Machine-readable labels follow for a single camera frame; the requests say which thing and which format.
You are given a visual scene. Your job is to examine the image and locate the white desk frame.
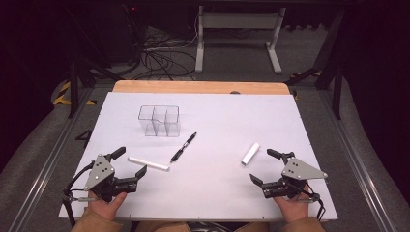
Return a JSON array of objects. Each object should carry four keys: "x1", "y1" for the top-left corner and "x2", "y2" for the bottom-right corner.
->
[{"x1": 194, "y1": 5, "x2": 287, "y2": 74}]

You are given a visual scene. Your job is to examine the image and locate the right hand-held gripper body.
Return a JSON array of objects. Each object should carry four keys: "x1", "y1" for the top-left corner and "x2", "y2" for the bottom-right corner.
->
[{"x1": 261, "y1": 157, "x2": 330, "y2": 201}]

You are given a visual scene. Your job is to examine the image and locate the black metal stand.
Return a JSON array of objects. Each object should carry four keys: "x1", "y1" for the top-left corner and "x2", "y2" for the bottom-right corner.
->
[
  {"x1": 284, "y1": 9, "x2": 346, "y2": 120},
  {"x1": 62, "y1": 4, "x2": 127, "y2": 119}
]

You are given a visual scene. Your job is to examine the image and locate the person's right hand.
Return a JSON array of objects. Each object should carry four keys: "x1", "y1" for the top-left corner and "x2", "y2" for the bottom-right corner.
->
[{"x1": 273, "y1": 183, "x2": 315, "y2": 224}]

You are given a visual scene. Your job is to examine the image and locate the left hand-held gripper cable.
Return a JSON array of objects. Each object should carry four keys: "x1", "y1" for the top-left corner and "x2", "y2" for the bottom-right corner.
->
[{"x1": 61, "y1": 159, "x2": 98, "y2": 228}]

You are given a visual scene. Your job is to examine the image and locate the black marker pen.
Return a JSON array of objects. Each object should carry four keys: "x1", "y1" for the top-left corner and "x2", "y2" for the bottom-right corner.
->
[{"x1": 169, "y1": 131, "x2": 198, "y2": 163}]

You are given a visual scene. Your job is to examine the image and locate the right hand-held gripper cable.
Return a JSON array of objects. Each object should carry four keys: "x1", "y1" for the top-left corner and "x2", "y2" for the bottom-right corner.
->
[{"x1": 303, "y1": 182, "x2": 327, "y2": 223}]

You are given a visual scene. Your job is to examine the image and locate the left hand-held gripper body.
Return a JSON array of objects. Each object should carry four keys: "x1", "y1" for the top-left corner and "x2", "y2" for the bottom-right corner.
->
[{"x1": 84, "y1": 154, "x2": 139, "y2": 203}]

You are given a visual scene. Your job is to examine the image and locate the tangle of black cables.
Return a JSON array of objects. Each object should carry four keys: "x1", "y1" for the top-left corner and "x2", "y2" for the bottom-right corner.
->
[{"x1": 129, "y1": 25, "x2": 201, "y2": 81}]

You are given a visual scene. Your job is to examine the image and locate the black equipment case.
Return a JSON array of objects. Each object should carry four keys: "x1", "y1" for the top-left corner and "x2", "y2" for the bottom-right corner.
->
[{"x1": 105, "y1": 3, "x2": 146, "y2": 64}]

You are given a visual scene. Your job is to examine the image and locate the wooden table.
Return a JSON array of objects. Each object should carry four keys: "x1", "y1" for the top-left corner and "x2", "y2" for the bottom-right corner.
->
[{"x1": 112, "y1": 79, "x2": 291, "y2": 96}]

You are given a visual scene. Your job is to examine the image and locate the hand-held gripper cable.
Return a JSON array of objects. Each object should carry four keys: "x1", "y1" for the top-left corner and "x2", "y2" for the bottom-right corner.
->
[
  {"x1": 61, "y1": 159, "x2": 98, "y2": 228},
  {"x1": 303, "y1": 182, "x2": 327, "y2": 223}
]

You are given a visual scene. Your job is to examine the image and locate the person's left hand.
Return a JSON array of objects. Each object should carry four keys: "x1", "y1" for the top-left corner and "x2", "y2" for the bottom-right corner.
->
[{"x1": 87, "y1": 189, "x2": 129, "y2": 221}]

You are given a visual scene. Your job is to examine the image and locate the short white stick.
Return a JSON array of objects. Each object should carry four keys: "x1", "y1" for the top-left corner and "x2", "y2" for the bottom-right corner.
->
[{"x1": 241, "y1": 142, "x2": 261, "y2": 166}]

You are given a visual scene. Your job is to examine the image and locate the clear plastic pen holder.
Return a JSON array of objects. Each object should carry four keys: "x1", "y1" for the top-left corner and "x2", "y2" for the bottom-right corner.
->
[{"x1": 137, "y1": 104, "x2": 182, "y2": 138}]

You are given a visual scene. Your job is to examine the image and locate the aluminium floor rail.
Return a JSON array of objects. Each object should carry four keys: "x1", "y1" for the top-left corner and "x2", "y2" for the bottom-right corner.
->
[
  {"x1": 8, "y1": 87, "x2": 95, "y2": 232},
  {"x1": 317, "y1": 88, "x2": 399, "y2": 232}
]

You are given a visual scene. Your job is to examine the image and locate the long white pen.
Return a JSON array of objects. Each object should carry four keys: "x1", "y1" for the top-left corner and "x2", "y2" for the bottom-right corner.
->
[{"x1": 127, "y1": 156, "x2": 171, "y2": 173}]

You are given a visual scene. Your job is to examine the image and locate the yellow black floor tape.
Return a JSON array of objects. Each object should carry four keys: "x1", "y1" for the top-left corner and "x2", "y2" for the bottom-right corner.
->
[{"x1": 52, "y1": 80, "x2": 98, "y2": 106}]

